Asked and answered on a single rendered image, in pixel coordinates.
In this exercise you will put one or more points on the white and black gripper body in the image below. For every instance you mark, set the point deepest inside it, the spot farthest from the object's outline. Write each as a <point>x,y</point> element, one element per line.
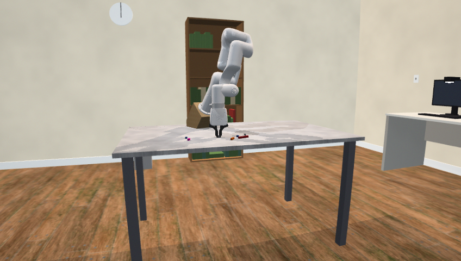
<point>218,116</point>

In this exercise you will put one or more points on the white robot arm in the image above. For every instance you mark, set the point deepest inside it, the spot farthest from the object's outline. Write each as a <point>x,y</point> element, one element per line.
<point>234,45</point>

